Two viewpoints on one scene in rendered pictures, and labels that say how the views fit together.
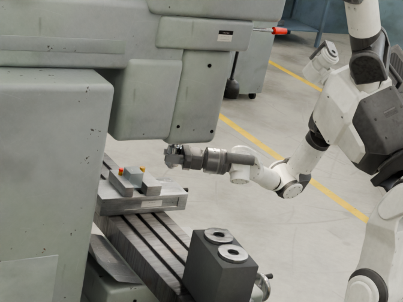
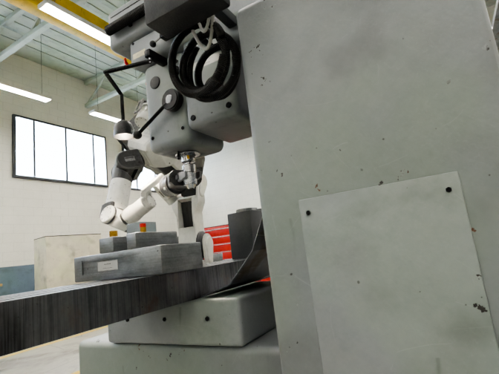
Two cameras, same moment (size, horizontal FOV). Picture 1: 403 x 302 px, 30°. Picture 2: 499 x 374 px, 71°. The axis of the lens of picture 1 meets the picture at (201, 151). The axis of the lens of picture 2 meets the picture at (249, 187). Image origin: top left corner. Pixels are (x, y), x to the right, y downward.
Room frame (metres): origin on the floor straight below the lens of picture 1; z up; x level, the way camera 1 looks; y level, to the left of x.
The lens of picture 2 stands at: (2.63, 1.24, 0.96)
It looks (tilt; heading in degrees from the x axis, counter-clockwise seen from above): 10 degrees up; 245
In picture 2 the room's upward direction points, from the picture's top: 7 degrees counter-clockwise
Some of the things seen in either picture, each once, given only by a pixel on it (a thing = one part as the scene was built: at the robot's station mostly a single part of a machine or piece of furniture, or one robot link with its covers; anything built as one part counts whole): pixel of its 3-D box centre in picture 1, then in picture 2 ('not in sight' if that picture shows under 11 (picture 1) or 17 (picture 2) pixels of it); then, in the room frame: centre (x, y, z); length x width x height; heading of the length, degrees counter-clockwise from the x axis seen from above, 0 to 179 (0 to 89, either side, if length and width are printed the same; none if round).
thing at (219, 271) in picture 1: (219, 271); (256, 232); (1.98, -0.13, 1.03); 0.22 x 0.12 x 0.20; 28
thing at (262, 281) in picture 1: (253, 288); not in sight; (2.60, -0.32, 0.63); 0.16 x 0.12 x 0.12; 126
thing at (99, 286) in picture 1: (150, 269); (202, 309); (2.31, 0.09, 0.79); 0.50 x 0.35 x 0.12; 126
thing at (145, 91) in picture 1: (132, 87); (229, 93); (2.20, 0.25, 1.47); 0.24 x 0.19 x 0.26; 36
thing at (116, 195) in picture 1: (137, 190); (136, 255); (2.52, 0.20, 0.98); 0.35 x 0.15 x 0.11; 124
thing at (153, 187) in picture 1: (145, 181); (128, 243); (2.53, 0.18, 1.02); 0.15 x 0.06 x 0.04; 34
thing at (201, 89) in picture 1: (185, 87); (184, 110); (2.31, 0.09, 1.47); 0.21 x 0.19 x 0.32; 36
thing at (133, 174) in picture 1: (132, 177); (142, 234); (2.50, 0.23, 1.04); 0.06 x 0.05 x 0.06; 34
